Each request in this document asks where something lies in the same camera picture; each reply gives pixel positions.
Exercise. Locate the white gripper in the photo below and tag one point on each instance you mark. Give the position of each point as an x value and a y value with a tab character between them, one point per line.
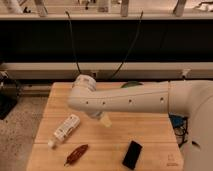
103	118

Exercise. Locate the white plastic bottle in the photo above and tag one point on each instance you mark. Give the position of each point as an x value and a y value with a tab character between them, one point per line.
64	130

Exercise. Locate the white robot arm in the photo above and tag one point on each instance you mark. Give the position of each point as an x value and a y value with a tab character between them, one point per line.
192	98

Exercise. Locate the green ceramic bowl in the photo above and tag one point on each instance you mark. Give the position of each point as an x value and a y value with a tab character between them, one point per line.
131	84

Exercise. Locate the black smartphone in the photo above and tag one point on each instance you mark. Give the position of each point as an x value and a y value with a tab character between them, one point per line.
132	155

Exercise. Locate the brown dried chili pepper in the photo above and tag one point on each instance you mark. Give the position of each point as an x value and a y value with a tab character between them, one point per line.
76	154

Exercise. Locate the blue connector box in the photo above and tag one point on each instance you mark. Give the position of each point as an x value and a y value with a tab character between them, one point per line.
176	121

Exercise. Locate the dark equipment at left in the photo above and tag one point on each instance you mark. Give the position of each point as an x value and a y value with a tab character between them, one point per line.
8	100

